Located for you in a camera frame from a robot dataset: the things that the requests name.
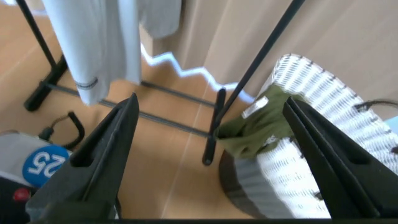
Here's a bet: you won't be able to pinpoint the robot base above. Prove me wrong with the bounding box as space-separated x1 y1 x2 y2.
0 129 74 224

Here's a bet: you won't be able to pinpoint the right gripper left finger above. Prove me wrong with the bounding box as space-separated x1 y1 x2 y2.
25 91 141 222

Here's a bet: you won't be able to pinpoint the pale grey shorts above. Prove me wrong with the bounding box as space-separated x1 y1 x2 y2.
42 0 183 106

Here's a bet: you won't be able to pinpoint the green garment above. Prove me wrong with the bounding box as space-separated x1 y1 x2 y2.
214 84 307 160

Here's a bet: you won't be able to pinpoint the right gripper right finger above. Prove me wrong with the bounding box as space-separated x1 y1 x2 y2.
282 95 398 220

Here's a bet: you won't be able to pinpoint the black cable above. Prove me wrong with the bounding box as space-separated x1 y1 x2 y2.
39 111 86 151

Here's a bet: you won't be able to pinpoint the white laundry basket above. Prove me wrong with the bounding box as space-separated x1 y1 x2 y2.
217 52 398 220

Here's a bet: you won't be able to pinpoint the black clothes rack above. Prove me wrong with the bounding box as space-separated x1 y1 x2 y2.
15 0 307 167

